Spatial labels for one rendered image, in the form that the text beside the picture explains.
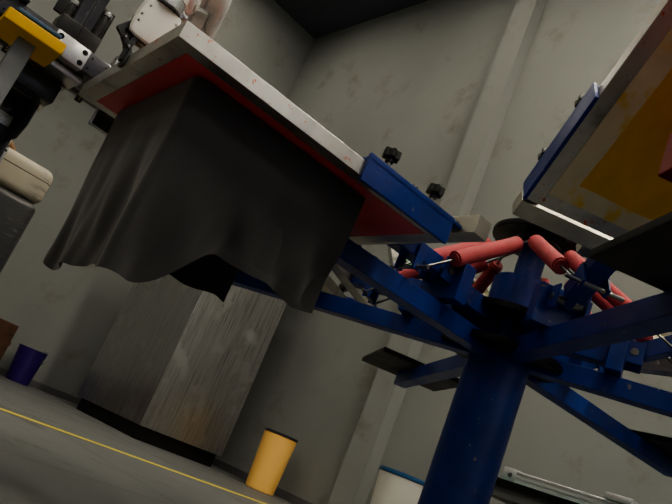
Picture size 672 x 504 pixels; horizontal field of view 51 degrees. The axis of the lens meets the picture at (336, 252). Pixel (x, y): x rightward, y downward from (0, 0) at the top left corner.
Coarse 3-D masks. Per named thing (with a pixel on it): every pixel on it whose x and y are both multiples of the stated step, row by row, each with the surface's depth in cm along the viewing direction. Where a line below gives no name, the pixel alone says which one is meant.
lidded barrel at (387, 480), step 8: (384, 472) 552; (392, 472) 546; (400, 472) 543; (384, 480) 548; (392, 480) 544; (400, 480) 541; (408, 480) 540; (416, 480) 539; (376, 488) 553; (384, 488) 545; (392, 488) 541; (400, 488) 539; (408, 488) 538; (416, 488) 539; (376, 496) 548; (384, 496) 542; (392, 496) 539; (400, 496) 537; (408, 496) 537; (416, 496) 538
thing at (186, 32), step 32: (192, 32) 131; (128, 64) 149; (160, 64) 143; (224, 64) 135; (96, 96) 172; (256, 96) 139; (288, 128) 147; (320, 128) 148; (352, 160) 154; (416, 224) 169
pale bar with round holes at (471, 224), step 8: (456, 216) 177; (464, 216) 175; (472, 216) 173; (480, 216) 171; (464, 224) 174; (472, 224) 172; (480, 224) 171; (488, 224) 173; (456, 232) 174; (464, 232) 172; (472, 232) 170; (480, 232) 171; (488, 232) 173; (448, 240) 181; (456, 240) 179; (464, 240) 177; (472, 240) 175; (480, 240) 173
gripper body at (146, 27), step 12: (144, 0) 156; (156, 0) 155; (144, 12) 153; (156, 12) 155; (168, 12) 156; (132, 24) 152; (144, 24) 153; (156, 24) 155; (168, 24) 157; (144, 36) 154; (156, 36) 155
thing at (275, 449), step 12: (264, 432) 695; (276, 432) 685; (264, 444) 686; (276, 444) 682; (288, 444) 686; (264, 456) 680; (276, 456) 680; (288, 456) 688; (252, 468) 683; (264, 468) 676; (276, 468) 679; (252, 480) 676; (264, 480) 673; (276, 480) 680; (264, 492) 672
